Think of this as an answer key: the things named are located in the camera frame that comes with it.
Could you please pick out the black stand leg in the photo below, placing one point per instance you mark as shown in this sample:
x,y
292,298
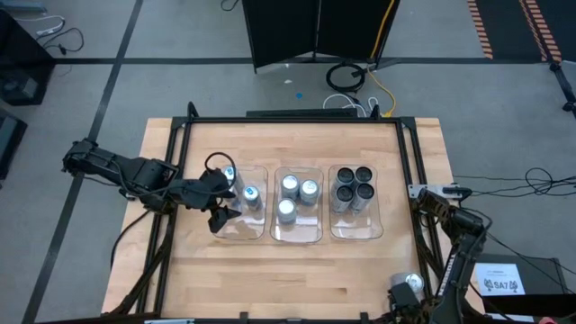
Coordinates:
x,y
569,106

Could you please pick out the silver aluminium extrusion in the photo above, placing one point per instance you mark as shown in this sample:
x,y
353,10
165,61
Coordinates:
x,y
168,321

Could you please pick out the black frame clip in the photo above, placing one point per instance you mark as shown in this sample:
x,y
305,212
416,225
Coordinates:
x,y
364,317
244,317

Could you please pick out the blue flat object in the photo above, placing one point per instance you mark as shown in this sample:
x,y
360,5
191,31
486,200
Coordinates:
x,y
22,6

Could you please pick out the red object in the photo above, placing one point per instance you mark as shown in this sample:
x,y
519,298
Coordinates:
x,y
547,321

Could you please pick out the black cabinet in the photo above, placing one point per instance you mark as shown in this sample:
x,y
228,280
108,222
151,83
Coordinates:
x,y
18,54

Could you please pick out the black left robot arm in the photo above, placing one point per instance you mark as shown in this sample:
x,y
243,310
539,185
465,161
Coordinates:
x,y
144,173

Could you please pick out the black folding divider panel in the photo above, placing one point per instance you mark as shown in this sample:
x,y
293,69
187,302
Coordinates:
x,y
283,27

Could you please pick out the black case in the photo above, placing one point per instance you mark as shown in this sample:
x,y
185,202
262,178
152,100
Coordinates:
x,y
9,139

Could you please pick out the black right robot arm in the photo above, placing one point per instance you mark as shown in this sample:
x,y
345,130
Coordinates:
x,y
461,270

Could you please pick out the white SA7 label sheet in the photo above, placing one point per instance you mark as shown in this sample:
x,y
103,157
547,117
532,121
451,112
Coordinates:
x,y
501,279

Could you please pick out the black box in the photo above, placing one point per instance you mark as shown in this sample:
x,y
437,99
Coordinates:
x,y
544,288

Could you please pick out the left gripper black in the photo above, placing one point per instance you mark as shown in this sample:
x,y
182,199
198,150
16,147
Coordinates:
x,y
193,193

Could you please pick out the clear plastic bin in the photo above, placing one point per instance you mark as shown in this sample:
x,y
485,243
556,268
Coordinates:
x,y
306,229
357,225
247,225

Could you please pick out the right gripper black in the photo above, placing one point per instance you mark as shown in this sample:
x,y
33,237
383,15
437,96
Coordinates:
x,y
420,310

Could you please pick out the black mat orange stripes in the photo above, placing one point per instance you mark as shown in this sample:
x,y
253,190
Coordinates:
x,y
504,27

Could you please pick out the tall white black-lidded can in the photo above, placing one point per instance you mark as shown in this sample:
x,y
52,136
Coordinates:
x,y
344,193
364,191
363,173
345,175

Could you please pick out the black flat bar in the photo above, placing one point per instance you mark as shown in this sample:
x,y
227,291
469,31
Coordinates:
x,y
301,113

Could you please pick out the blue white Spindrift can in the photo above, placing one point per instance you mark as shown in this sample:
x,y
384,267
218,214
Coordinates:
x,y
309,189
286,208
290,183

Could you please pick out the black metal table frame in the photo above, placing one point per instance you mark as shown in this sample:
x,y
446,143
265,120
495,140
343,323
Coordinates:
x,y
225,120

